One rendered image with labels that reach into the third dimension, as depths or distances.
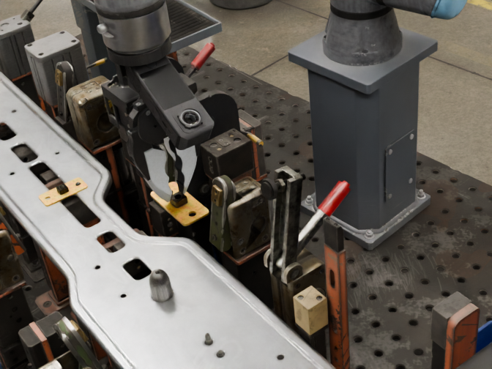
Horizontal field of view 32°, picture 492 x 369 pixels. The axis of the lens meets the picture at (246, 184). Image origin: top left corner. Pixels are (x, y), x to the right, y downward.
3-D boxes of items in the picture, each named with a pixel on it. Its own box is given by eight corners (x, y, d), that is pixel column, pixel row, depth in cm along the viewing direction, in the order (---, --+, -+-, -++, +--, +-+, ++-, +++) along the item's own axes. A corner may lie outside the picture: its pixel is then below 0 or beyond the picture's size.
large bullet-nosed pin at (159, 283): (149, 301, 130) (142, 269, 126) (167, 291, 131) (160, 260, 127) (160, 312, 128) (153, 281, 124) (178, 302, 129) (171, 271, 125)
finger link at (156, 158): (150, 184, 108) (141, 121, 103) (175, 204, 104) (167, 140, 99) (129, 192, 106) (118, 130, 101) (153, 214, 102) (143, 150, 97)
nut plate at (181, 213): (148, 195, 107) (147, 187, 106) (173, 182, 109) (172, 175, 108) (184, 227, 101) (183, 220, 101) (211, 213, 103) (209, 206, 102)
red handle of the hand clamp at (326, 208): (266, 258, 122) (334, 173, 123) (274, 263, 124) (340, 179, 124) (285, 273, 120) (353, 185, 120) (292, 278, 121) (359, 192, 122)
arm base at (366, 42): (358, 20, 170) (357, -26, 164) (418, 42, 161) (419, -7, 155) (306, 50, 163) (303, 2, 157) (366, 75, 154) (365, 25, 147)
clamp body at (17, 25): (18, 152, 217) (-23, 25, 195) (58, 135, 222) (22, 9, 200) (34, 168, 211) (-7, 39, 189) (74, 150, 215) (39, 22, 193)
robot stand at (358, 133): (359, 167, 198) (356, 11, 173) (431, 203, 185) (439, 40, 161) (299, 210, 188) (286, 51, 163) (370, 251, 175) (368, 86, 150)
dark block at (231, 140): (228, 320, 164) (198, 143, 138) (256, 302, 166) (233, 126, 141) (242, 334, 160) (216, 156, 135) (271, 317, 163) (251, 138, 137)
